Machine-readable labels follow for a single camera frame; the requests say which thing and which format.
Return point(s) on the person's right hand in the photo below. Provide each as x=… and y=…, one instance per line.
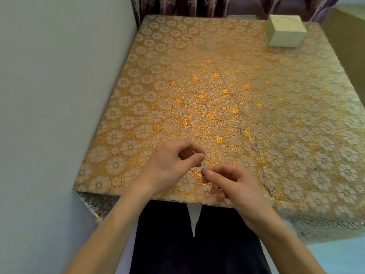
x=245, y=194

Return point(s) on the person's left hand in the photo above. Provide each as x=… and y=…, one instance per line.
x=159, y=171

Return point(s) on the person's right thumb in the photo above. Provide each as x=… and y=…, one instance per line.
x=216, y=175

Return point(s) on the person's left thumb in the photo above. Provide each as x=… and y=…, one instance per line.
x=194, y=161

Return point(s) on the person's left forearm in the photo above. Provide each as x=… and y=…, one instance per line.
x=114, y=228

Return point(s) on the person's right forearm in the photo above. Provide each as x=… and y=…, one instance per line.
x=279, y=248

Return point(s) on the gold floral lace tablecloth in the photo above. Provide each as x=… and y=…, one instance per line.
x=205, y=91

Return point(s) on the person's dark trousers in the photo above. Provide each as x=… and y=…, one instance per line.
x=171, y=248

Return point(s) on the purple patterned curtain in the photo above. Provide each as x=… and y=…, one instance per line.
x=199, y=5

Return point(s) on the cream cardboard box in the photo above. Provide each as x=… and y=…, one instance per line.
x=285, y=31

